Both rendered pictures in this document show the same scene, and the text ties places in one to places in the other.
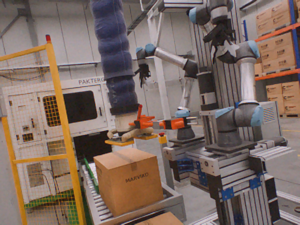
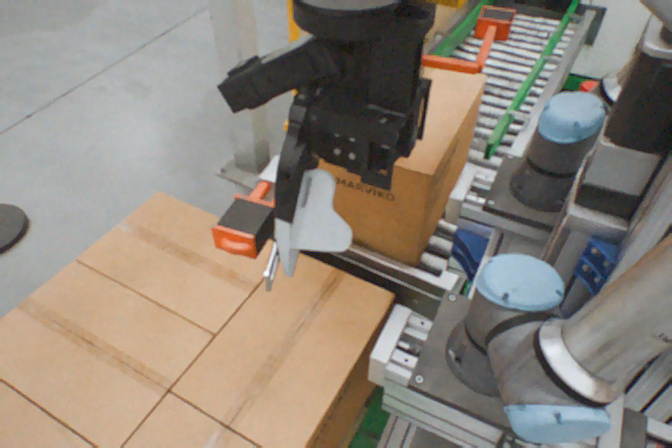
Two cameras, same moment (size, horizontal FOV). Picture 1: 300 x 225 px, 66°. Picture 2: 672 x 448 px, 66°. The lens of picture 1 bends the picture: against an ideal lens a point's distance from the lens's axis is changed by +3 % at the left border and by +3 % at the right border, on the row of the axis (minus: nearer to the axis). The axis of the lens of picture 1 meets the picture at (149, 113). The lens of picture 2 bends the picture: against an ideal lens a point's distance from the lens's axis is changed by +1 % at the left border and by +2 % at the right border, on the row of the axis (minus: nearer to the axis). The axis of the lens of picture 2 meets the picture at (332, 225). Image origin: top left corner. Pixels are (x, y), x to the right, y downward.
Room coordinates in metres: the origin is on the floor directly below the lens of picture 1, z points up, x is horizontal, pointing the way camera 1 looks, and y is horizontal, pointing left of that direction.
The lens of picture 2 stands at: (0.91, -0.65, 1.84)
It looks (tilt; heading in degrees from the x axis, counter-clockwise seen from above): 45 degrees down; 50
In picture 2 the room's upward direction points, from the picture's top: straight up
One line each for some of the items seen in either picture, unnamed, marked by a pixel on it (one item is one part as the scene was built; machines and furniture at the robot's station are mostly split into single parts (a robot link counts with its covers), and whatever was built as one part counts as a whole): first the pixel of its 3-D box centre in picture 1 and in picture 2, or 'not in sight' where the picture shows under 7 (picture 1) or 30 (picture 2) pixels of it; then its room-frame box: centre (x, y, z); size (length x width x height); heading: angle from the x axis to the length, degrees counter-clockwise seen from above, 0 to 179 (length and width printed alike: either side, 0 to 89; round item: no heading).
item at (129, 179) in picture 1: (125, 178); (396, 154); (2.00, 0.31, 0.75); 0.60 x 0.40 x 0.40; 24
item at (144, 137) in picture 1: (140, 134); not in sight; (1.75, 0.09, 1.15); 0.34 x 0.10 x 0.05; 29
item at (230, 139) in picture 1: (228, 136); (495, 341); (1.42, -0.46, 1.09); 0.15 x 0.15 x 0.10
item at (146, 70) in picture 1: (144, 71); not in sight; (2.04, -0.01, 1.66); 0.09 x 0.08 x 0.12; 114
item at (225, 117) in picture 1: (226, 118); (514, 304); (1.42, -0.47, 1.20); 0.13 x 0.12 x 0.14; 54
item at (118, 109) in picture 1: (125, 108); not in sight; (1.70, 0.17, 1.37); 0.23 x 0.23 x 0.04
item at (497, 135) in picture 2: not in sight; (547, 66); (3.21, 0.46, 0.60); 1.60 x 0.10 x 0.09; 20
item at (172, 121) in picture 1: (173, 123); (245, 225); (1.18, -0.11, 1.25); 0.08 x 0.07 x 0.05; 29
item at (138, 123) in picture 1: (143, 123); not in sight; (1.48, 0.05, 1.25); 0.10 x 0.08 x 0.06; 119
